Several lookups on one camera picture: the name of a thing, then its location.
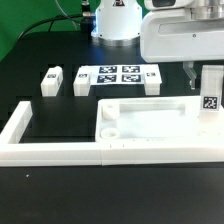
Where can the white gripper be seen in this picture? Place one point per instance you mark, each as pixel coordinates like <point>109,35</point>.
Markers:
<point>172,36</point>

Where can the white desk tabletop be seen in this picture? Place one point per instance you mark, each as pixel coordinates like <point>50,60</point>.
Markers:
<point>156,118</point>

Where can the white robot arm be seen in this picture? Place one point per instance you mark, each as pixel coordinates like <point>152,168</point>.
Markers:
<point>118,22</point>

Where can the white marker sheet with tags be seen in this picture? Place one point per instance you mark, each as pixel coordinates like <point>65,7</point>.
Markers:
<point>120,74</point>

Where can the black cable connector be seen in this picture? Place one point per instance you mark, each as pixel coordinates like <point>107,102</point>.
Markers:
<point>88,17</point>

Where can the white U-shaped obstacle frame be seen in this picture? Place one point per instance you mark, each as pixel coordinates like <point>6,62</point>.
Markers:
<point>181,150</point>

